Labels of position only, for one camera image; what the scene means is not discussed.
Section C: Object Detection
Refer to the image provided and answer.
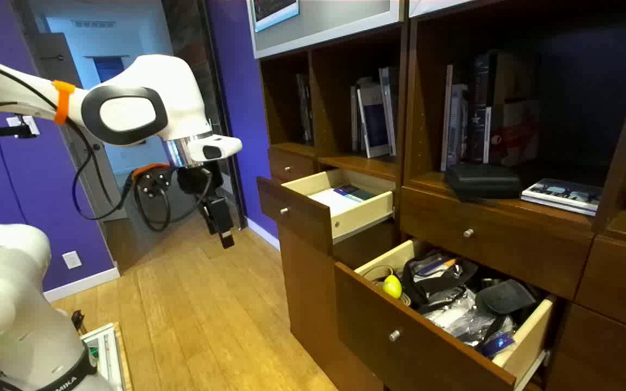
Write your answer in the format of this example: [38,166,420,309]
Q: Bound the black standing binders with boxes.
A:
[467,51,540,170]

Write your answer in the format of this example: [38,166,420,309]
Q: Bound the white wall outlet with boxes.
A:
[62,249,84,272]

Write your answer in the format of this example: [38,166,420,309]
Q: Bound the clear plastic bags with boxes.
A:
[425,289,505,349]

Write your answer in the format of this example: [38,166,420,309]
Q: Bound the flat lying book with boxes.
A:
[520,177,605,218]

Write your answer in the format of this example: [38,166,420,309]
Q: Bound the dark standing books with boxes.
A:
[296,73,315,145]

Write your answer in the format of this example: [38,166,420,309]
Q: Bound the white slatted box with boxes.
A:
[80,322,134,391]

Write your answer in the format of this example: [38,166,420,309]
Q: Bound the red standing box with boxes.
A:
[489,95,544,170]

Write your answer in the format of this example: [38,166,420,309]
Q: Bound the grey standing books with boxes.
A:
[347,65,401,158]

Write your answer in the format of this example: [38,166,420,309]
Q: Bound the narrow frosted glass door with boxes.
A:
[407,0,479,22]

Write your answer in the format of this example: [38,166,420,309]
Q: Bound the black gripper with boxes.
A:
[177,164,239,252]

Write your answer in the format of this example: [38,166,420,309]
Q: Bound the brown wooden shelving unit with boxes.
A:
[250,0,626,391]

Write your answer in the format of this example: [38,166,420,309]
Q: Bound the large cluttered wooden drawer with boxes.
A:
[332,237,557,391]

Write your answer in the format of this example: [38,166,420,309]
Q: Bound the black zip case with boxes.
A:
[443,162,527,203]

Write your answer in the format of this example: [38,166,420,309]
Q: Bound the wide frosted glass door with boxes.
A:
[250,0,407,61]

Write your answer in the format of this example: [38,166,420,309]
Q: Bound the black bag with straps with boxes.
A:
[401,249,483,315]

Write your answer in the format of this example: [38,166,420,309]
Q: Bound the yellow round object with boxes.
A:
[381,275,405,302]

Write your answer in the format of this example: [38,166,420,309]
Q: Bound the white paper sheet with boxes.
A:
[308,185,367,218]

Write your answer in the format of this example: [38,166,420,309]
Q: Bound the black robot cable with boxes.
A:
[70,118,182,236]

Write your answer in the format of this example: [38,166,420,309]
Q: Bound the grey picture frame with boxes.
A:
[354,84,396,162]

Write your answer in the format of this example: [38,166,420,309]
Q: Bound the orange strap on arm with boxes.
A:
[51,79,79,127]

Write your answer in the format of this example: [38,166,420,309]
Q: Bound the small wooden drawer with papers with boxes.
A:
[256,168,401,256]

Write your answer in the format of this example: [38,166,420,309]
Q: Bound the dark booklet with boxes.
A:
[332,183,379,205]

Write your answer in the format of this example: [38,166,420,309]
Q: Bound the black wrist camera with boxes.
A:
[133,162,179,206]

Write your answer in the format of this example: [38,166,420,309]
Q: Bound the white standing book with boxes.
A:
[440,64,472,175]

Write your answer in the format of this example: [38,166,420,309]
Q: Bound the closed wooden drawer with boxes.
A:
[577,228,626,339]
[268,145,319,185]
[544,302,626,391]
[397,185,596,302]

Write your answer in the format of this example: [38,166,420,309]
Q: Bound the black fabric pouch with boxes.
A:
[473,278,541,319]

